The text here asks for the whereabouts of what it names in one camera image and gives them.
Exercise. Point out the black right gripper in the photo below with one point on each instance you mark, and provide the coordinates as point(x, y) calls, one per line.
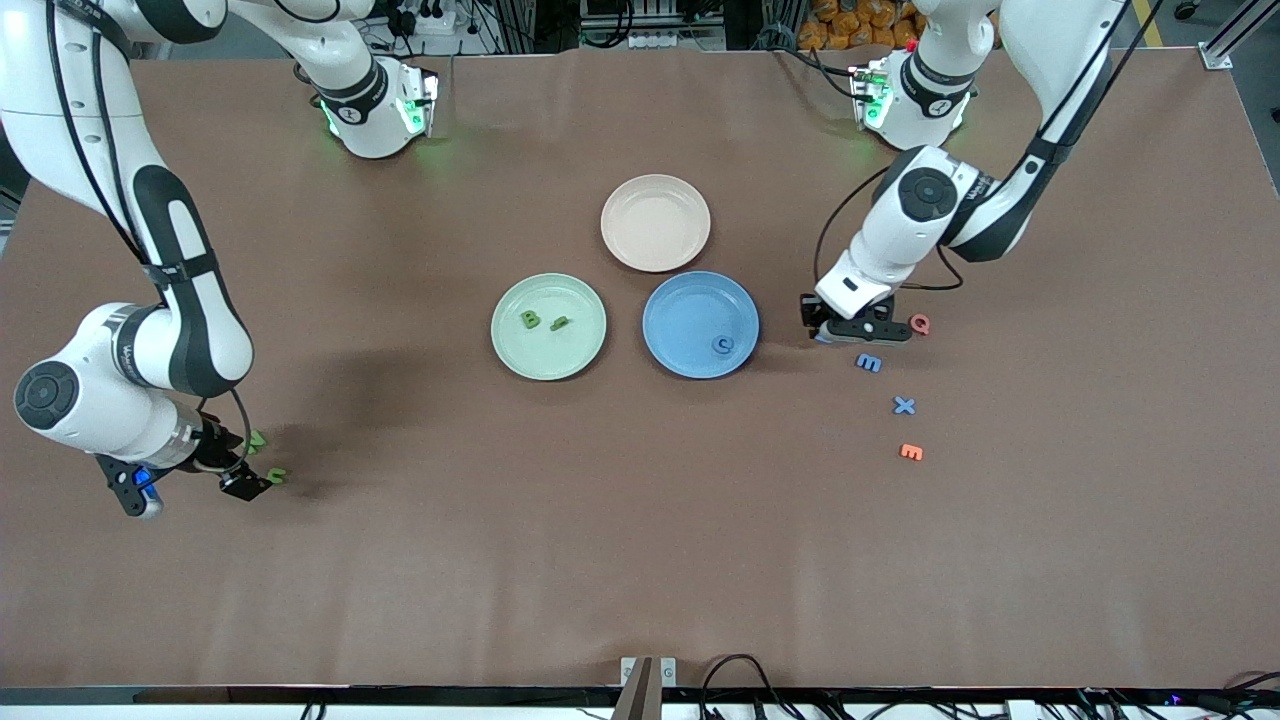
point(213, 449)

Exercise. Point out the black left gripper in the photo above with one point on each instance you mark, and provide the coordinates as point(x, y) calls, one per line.
point(808, 311)

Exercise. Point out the blue letter C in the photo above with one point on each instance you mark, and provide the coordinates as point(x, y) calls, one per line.
point(722, 344)

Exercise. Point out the green letter B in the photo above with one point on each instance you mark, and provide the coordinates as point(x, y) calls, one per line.
point(531, 320)

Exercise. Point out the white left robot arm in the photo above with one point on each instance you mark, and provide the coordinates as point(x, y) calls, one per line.
point(880, 250)

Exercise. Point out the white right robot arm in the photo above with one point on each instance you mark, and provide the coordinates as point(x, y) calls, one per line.
point(60, 120)

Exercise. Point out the blue letter m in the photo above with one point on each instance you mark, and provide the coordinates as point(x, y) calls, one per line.
point(869, 362)

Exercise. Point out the red letter Q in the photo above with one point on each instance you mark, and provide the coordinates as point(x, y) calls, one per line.
point(920, 323)

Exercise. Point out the blue letter X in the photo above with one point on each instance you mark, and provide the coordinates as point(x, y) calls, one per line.
point(904, 405)

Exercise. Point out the blue plate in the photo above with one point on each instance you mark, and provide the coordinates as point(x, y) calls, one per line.
point(680, 310)

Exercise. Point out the beige plate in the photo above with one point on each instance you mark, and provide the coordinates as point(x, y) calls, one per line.
point(656, 223)

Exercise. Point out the green plate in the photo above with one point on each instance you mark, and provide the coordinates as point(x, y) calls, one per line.
point(570, 350)

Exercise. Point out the brown table cover sheet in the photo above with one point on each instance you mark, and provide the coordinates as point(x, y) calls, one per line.
point(640, 520)

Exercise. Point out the orange packed goods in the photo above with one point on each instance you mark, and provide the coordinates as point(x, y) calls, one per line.
point(860, 25)

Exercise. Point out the white power strip with plugs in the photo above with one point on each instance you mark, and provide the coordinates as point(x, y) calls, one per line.
point(435, 20)

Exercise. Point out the grey metal bracket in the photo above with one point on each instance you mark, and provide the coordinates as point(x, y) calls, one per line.
point(668, 672)

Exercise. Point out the brown camera pole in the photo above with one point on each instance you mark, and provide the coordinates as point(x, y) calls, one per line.
point(638, 695)

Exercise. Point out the aluminium frame profile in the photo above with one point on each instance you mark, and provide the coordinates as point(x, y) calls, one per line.
point(1215, 57)

